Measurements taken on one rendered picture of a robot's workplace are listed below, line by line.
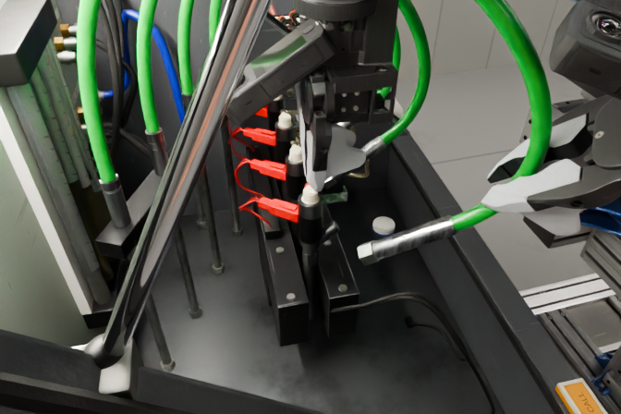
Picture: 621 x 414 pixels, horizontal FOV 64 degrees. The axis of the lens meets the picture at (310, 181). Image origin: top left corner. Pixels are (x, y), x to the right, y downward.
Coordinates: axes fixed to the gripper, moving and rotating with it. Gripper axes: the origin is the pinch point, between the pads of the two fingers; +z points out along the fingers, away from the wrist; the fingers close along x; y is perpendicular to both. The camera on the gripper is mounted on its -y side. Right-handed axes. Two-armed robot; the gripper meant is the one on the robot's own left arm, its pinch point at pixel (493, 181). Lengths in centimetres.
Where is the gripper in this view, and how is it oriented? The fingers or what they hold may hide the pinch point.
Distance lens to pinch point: 43.9
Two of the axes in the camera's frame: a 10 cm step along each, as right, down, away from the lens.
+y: 7.3, 6.2, 3.0
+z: -5.7, 2.9, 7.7
